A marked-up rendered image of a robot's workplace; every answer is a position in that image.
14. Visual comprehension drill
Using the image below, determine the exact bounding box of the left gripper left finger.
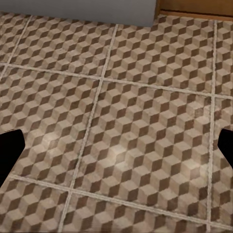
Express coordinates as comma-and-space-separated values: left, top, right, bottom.
0, 129, 25, 188

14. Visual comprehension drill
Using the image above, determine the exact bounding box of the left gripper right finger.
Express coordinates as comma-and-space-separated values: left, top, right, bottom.
217, 129, 233, 168

